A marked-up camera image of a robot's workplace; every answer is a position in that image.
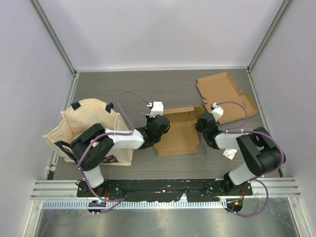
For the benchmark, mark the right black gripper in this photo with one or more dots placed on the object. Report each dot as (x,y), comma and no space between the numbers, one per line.
(197,126)

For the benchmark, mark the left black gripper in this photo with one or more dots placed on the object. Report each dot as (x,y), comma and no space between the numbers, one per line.
(149,119)

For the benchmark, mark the brown cardboard box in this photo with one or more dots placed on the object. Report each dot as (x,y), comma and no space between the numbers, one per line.
(222,88)
(182,137)

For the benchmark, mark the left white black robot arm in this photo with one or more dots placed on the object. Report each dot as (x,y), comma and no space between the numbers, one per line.
(91,148)

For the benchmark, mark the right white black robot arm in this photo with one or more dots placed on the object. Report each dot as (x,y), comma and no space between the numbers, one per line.
(261,154)

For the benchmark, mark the flat brown cardboard box blank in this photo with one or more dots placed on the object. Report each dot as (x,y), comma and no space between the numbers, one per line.
(222,88)

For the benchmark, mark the small white plastic packet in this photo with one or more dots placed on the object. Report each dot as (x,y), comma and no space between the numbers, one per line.
(230,153)

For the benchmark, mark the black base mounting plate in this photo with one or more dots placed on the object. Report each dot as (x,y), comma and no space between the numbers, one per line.
(168,190)

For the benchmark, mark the beige canvas tote bag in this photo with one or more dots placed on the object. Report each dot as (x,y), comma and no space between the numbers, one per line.
(78,118)

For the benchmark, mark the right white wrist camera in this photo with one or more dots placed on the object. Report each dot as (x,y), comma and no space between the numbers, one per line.
(217,111)

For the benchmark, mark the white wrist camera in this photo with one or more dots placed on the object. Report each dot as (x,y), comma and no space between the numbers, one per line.
(217,111)
(156,109)

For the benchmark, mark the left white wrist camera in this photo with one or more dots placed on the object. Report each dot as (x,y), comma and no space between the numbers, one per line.
(156,109)

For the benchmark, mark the aluminium front rail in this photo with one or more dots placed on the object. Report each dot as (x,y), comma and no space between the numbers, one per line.
(67,189)

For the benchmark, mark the white slotted cable duct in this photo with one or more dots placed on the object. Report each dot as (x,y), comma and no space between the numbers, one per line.
(92,204)

